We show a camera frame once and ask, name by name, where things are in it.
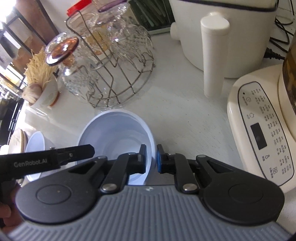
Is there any white plate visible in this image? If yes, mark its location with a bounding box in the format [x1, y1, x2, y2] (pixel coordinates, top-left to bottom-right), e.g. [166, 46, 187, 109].
[8, 129, 28, 154]

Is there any translucent plastic bowl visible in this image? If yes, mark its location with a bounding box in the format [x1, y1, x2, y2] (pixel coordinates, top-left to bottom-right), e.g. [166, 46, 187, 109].
[24, 131, 56, 182]
[77, 109, 156, 185]

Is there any translucent plastic bowl front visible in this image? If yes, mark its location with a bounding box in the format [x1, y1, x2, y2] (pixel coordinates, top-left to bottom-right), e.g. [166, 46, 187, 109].
[24, 131, 56, 182]

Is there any person's left hand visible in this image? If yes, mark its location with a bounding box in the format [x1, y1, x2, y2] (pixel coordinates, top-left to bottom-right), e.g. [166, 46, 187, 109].
[1, 184, 23, 234]

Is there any bowl with noodles and garlic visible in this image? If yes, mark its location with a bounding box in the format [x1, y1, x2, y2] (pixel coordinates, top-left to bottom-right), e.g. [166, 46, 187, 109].
[22, 48, 60, 111]

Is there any glass health kettle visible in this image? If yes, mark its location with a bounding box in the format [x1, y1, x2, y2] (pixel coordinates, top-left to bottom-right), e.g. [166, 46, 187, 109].
[227, 39, 295, 193]

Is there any white electric cooker pot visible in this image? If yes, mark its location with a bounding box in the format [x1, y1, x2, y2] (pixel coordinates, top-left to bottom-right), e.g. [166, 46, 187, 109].
[170, 1, 278, 97]

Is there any green chopstick holder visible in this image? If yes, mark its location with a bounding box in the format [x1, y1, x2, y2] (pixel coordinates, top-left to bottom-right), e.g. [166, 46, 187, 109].
[128, 0, 175, 35]

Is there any red lid plastic jar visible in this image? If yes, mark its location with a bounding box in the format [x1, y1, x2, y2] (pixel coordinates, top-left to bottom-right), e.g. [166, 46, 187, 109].
[67, 1, 110, 57]

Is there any dark wooden cutting board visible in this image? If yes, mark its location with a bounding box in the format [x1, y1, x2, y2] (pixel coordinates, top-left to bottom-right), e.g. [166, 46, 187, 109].
[10, 1, 59, 51]

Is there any wire rack with glass cups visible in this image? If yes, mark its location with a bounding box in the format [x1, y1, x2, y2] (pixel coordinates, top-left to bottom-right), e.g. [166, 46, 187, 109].
[44, 0, 156, 110]

